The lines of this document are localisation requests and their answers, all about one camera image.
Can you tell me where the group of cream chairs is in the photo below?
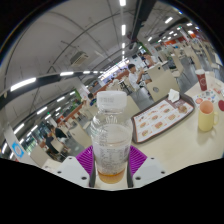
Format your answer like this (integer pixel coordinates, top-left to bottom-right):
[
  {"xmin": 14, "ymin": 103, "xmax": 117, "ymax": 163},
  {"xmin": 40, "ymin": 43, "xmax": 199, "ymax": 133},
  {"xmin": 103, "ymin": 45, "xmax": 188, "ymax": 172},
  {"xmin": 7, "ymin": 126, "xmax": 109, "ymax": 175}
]
[{"xmin": 29, "ymin": 29, "xmax": 224, "ymax": 168}]

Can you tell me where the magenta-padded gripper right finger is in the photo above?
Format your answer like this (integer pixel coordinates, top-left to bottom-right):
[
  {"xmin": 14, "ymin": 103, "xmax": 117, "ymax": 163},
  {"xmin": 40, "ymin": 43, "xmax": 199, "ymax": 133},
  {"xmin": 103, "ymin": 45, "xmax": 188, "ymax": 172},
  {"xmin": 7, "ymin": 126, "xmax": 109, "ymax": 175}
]
[{"xmin": 126, "ymin": 145, "xmax": 167, "ymax": 189}]

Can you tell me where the red paper cup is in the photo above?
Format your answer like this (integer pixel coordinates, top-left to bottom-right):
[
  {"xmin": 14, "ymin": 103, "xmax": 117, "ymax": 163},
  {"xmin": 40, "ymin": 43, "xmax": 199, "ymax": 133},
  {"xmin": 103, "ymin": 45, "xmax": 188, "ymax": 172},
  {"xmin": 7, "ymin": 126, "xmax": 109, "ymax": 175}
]
[{"xmin": 194, "ymin": 68, "xmax": 209, "ymax": 92}]

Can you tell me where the group of ceiling lights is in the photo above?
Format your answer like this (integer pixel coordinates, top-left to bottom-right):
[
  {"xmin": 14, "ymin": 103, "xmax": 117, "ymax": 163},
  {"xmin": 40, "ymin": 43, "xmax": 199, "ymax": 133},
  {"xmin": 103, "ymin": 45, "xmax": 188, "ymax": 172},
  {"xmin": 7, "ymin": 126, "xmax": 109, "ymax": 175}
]
[{"xmin": 1, "ymin": 0, "xmax": 201, "ymax": 158}]

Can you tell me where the dark brown food tray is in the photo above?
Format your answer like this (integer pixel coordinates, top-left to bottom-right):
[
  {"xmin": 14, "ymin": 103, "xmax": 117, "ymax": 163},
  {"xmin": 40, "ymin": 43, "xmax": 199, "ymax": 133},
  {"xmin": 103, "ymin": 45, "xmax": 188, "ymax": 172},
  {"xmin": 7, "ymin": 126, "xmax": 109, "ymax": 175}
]
[{"xmin": 130, "ymin": 92, "xmax": 196, "ymax": 145}]

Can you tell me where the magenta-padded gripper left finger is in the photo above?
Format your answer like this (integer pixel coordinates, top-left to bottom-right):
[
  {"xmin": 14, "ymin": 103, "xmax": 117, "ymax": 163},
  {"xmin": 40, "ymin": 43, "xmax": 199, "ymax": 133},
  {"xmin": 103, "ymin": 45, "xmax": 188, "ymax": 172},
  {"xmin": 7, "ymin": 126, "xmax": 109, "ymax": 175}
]
[{"xmin": 54, "ymin": 145, "xmax": 98, "ymax": 189}]

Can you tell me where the pale yellow mug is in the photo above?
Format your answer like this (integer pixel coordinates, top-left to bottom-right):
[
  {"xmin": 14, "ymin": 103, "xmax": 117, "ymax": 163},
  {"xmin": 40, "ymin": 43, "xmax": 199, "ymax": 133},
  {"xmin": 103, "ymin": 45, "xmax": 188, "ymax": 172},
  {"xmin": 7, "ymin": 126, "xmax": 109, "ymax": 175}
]
[{"xmin": 197, "ymin": 100, "xmax": 220, "ymax": 132}]

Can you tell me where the blue round wall sign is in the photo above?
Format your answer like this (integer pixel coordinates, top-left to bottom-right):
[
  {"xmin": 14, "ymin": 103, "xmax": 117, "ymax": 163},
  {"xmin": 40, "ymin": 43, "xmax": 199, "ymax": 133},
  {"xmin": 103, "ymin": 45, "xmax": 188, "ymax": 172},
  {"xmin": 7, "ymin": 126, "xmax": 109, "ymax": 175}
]
[{"xmin": 11, "ymin": 141, "xmax": 25, "ymax": 159}]

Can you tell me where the white paper napkin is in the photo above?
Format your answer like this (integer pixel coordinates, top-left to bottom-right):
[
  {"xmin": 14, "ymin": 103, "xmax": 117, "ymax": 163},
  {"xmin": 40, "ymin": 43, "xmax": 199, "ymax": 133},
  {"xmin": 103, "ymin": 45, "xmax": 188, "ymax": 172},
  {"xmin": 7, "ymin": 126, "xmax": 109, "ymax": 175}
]
[{"xmin": 167, "ymin": 88, "xmax": 181, "ymax": 104}]

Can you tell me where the clear white-capped drink bottle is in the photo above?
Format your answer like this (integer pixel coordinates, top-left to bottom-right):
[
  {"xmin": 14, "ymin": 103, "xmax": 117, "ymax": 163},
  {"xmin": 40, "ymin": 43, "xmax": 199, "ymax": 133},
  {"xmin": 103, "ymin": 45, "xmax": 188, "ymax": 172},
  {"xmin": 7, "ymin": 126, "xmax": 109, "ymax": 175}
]
[{"xmin": 90, "ymin": 90, "xmax": 134, "ymax": 185}]

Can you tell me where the ceiling air conditioner unit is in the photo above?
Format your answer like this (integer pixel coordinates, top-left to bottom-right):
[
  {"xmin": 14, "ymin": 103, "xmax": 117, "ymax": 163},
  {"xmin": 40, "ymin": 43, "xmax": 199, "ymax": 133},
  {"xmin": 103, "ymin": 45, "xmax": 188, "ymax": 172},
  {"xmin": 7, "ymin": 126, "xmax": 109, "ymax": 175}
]
[{"xmin": 69, "ymin": 50, "xmax": 90, "ymax": 68}]

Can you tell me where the person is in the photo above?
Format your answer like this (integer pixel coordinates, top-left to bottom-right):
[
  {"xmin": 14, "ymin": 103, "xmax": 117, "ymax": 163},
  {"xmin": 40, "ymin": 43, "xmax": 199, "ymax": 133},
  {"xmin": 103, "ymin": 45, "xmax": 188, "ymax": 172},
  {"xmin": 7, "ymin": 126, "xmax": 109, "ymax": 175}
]
[
  {"xmin": 87, "ymin": 92, "xmax": 98, "ymax": 107},
  {"xmin": 53, "ymin": 124, "xmax": 69, "ymax": 144},
  {"xmin": 127, "ymin": 63, "xmax": 148, "ymax": 92},
  {"xmin": 44, "ymin": 131, "xmax": 59, "ymax": 155},
  {"xmin": 142, "ymin": 52, "xmax": 158, "ymax": 68}
]

